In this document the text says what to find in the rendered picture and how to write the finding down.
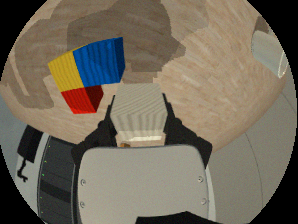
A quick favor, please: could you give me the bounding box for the red cube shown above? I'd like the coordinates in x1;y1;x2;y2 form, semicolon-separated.
61;85;104;114

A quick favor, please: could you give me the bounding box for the blue cube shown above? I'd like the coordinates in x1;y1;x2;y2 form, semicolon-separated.
73;37;125;87

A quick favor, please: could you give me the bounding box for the beige mug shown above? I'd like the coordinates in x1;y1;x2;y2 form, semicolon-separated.
251;26;288;78

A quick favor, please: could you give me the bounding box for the yellow cube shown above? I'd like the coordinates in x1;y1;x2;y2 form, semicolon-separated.
48;46;84;92

